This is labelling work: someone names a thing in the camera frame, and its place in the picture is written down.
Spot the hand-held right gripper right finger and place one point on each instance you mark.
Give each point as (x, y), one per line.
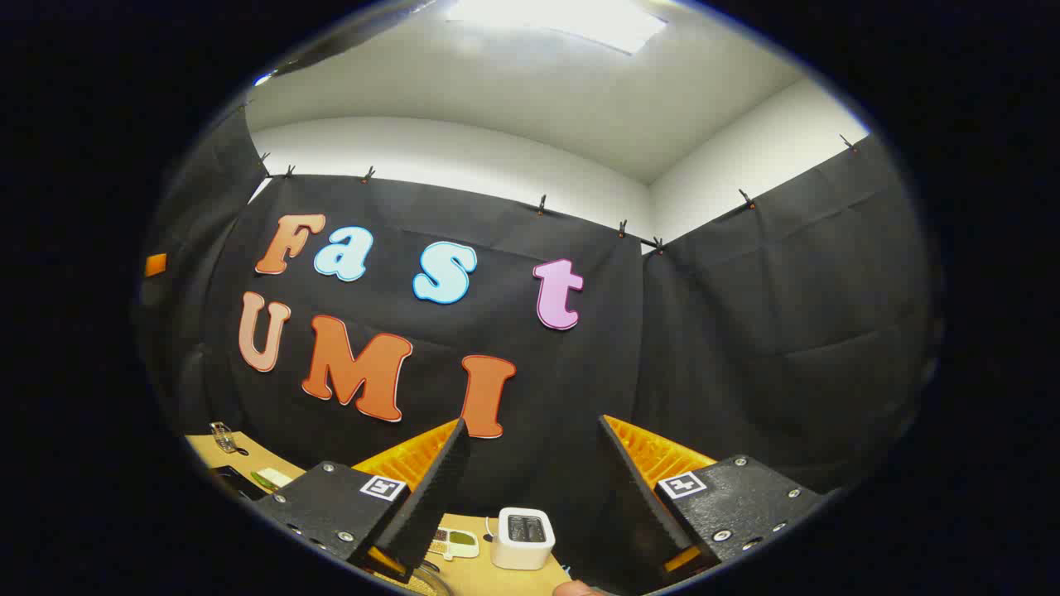
(642, 513)

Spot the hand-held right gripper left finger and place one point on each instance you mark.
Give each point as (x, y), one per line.
(435, 497)

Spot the black induction cooktop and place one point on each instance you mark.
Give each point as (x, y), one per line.
(236, 482)

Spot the white divided bean tray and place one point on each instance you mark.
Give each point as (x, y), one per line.
(460, 542)

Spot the lettuce sandwich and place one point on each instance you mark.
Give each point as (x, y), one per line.
(272, 478)

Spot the row of black cloth clips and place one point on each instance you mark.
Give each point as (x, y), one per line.
(541, 204)

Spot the ceiling light panel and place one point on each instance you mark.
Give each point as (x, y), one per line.
(563, 21)

